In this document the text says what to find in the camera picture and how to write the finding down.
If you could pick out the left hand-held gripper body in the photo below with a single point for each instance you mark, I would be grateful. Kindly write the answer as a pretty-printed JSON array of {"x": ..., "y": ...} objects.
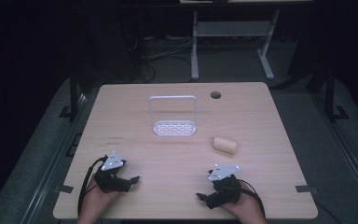
[{"x": 112, "y": 174}]

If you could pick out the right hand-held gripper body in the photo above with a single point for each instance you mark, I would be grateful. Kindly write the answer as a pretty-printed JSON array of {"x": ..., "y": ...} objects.
[{"x": 225, "y": 186}]

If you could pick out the white metal table frame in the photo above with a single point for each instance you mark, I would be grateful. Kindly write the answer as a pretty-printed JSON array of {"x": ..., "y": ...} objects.
[{"x": 231, "y": 29}]

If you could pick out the black metal stand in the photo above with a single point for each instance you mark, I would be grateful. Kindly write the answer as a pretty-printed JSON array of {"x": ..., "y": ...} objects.
[
  {"x": 73, "y": 93},
  {"x": 330, "y": 93}
]

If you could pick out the grey table edge bracket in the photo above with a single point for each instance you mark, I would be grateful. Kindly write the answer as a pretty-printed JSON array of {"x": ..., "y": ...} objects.
[
  {"x": 306, "y": 188},
  {"x": 63, "y": 188}
]

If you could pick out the person's right hand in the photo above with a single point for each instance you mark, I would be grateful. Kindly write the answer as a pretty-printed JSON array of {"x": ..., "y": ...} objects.
[{"x": 245, "y": 205}]

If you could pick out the white plastic rack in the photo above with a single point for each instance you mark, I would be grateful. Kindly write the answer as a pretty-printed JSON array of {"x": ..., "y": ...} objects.
[{"x": 174, "y": 127}]

